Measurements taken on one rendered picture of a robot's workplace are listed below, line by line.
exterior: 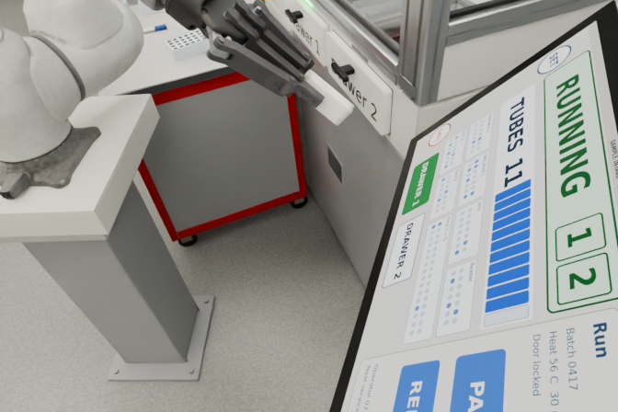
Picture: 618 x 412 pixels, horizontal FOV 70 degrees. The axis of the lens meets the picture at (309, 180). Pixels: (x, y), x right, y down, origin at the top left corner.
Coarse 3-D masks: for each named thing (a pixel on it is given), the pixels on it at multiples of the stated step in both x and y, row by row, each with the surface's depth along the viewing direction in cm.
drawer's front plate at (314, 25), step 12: (288, 0) 126; (300, 0) 119; (312, 12) 114; (300, 24) 123; (312, 24) 113; (324, 24) 108; (300, 36) 126; (312, 36) 116; (324, 36) 109; (312, 48) 119; (324, 48) 111; (324, 60) 114
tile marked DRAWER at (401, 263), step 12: (420, 216) 52; (408, 228) 53; (420, 228) 50; (396, 240) 53; (408, 240) 51; (396, 252) 51; (408, 252) 49; (396, 264) 50; (408, 264) 48; (384, 276) 50; (396, 276) 48; (408, 276) 46; (384, 288) 49
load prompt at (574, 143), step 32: (576, 64) 46; (544, 96) 47; (576, 96) 42; (544, 128) 43; (576, 128) 39; (544, 160) 40; (576, 160) 37; (544, 192) 38; (576, 192) 35; (608, 192) 32; (576, 224) 33; (608, 224) 30; (576, 256) 31; (608, 256) 29; (576, 288) 29; (608, 288) 28
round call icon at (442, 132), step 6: (450, 120) 62; (444, 126) 63; (450, 126) 61; (432, 132) 65; (438, 132) 63; (444, 132) 61; (450, 132) 60; (432, 138) 64; (438, 138) 62; (444, 138) 60; (432, 144) 62; (426, 150) 63
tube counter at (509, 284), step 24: (504, 168) 44; (528, 168) 41; (504, 192) 42; (528, 192) 39; (504, 216) 40; (528, 216) 37; (504, 240) 38; (528, 240) 36; (504, 264) 36; (528, 264) 34; (504, 288) 34; (528, 288) 33; (504, 312) 33; (528, 312) 31
